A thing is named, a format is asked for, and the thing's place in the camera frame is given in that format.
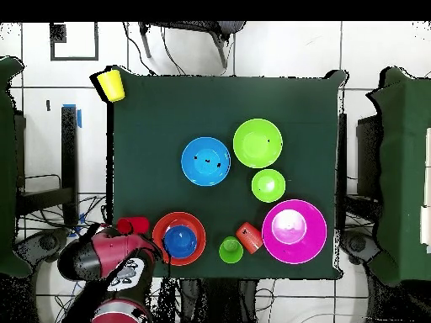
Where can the large light blue bowl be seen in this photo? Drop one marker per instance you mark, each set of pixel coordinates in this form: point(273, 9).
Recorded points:
point(206, 161)

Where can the large green bowl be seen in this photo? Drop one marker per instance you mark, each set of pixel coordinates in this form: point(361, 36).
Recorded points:
point(258, 143)

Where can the orange bowl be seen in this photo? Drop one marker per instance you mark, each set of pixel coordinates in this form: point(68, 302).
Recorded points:
point(198, 232)

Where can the orange cup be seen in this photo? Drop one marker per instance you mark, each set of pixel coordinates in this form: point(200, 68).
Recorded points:
point(250, 238)

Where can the small dark blue bowl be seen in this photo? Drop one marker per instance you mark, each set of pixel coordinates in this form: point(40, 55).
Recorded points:
point(180, 242)

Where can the red cup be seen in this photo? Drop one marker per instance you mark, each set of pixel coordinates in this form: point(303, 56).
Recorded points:
point(136, 224)

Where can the yellow cup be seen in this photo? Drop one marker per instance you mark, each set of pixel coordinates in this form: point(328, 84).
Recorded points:
point(111, 85)

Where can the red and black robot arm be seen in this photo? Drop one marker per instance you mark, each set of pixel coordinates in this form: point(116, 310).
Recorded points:
point(114, 249)

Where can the small green bowl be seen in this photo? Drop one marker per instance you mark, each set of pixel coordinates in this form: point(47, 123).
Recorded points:
point(268, 185)

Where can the dark green table cloth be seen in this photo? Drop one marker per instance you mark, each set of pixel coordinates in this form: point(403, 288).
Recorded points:
point(161, 134)

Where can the green cup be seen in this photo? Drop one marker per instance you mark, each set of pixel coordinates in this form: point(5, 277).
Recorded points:
point(231, 250)

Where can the large pink bowl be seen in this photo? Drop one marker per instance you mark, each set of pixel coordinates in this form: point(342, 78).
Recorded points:
point(313, 242)

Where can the black mesh chair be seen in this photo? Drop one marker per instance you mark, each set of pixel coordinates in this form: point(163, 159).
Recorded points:
point(215, 32)

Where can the black chair base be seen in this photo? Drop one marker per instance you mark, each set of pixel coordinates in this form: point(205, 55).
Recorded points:
point(43, 244)

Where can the green cloth side table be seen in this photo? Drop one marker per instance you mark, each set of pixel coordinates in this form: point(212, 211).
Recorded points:
point(8, 168)
point(404, 168)

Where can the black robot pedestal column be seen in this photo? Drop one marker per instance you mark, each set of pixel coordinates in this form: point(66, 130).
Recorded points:
point(215, 302)

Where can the black metal frame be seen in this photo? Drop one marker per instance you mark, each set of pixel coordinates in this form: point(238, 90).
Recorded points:
point(69, 161)

